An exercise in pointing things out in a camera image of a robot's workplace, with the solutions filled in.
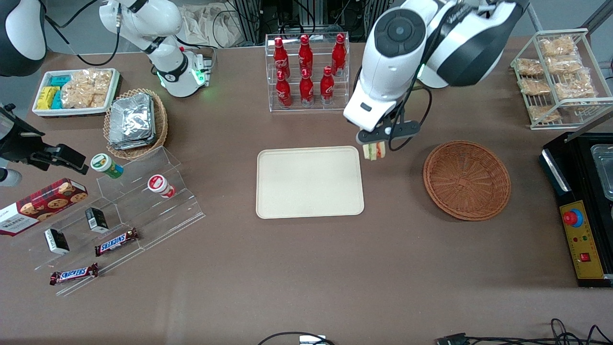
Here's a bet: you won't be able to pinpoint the clear bag of crackers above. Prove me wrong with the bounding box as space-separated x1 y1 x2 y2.
61 69 113 109

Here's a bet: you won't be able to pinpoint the red tartan cookie box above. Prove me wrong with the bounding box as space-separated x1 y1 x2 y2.
0 178 89 236

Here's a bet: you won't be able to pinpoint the small black carton box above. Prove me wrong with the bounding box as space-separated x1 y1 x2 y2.
85 207 109 234
44 228 70 255

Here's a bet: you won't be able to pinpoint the beige cloth bags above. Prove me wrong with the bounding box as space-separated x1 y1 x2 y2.
181 2 250 48

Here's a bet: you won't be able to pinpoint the clear bag of pastry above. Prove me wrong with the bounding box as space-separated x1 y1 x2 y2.
539 36 578 58
516 57 545 77
555 79 597 100
528 105 561 123
546 55 583 75
519 78 551 96

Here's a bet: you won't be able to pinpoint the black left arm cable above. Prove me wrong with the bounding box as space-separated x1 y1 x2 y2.
387 84 434 152

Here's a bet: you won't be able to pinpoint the red cola bottle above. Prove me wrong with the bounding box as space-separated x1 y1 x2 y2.
275 70 292 108
331 33 347 76
273 37 290 80
299 68 315 107
298 34 314 77
320 66 335 105

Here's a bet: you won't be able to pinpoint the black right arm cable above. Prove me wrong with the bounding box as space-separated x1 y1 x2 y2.
45 0 121 67

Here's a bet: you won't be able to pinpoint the clear acrylic stepped display stand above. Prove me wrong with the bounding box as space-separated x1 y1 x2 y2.
10 146 206 297

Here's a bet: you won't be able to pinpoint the beige plastic tray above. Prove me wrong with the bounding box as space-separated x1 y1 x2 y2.
256 146 365 220

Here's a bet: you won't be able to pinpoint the black appliance housing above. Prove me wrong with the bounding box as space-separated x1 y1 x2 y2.
540 132 613 288

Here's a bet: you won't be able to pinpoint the triangle sandwich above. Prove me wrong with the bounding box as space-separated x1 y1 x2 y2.
363 142 387 161

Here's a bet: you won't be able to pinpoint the white rectangular snack tray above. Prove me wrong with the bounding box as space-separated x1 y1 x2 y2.
32 68 120 118

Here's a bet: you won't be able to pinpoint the yellow control panel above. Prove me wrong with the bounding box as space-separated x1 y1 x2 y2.
559 200 605 280

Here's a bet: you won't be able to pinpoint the red-lid yogurt cup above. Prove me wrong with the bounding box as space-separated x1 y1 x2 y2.
147 174 176 199

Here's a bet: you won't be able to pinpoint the green-lid yogurt cup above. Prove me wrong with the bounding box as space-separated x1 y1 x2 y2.
91 153 124 179

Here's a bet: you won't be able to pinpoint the clear acrylic bottle rack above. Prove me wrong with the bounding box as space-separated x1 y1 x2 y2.
265 33 350 113

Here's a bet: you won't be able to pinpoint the yellow snack pack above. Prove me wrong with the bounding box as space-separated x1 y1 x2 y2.
37 86 60 110

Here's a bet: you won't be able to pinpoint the empty brown wicker basket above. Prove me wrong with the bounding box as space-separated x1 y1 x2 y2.
423 140 511 221

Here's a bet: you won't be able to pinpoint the wicker basket holding foil packs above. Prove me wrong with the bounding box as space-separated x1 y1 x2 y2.
103 88 168 161

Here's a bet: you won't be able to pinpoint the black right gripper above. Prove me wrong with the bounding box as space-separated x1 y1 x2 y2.
0 105 90 174

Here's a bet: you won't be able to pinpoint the white wire shelf rack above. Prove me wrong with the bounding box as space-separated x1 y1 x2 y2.
511 29 613 130

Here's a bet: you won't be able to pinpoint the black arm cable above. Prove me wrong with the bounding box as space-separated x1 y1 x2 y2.
45 0 121 67
387 84 434 152

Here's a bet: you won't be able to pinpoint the black cable loop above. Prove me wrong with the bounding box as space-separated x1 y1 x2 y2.
258 332 336 345

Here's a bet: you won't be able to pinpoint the tangled black cables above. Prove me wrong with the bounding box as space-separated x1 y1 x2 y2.
436 318 613 345

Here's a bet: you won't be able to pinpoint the Snickers chocolate bar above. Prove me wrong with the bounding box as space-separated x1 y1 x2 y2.
49 263 99 286
94 228 139 257

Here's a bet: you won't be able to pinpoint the metal insert pan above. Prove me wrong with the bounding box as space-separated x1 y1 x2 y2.
590 144 613 200

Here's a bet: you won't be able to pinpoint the silver foil wrapped pack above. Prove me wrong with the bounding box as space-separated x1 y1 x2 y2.
109 137 157 150
110 94 155 143

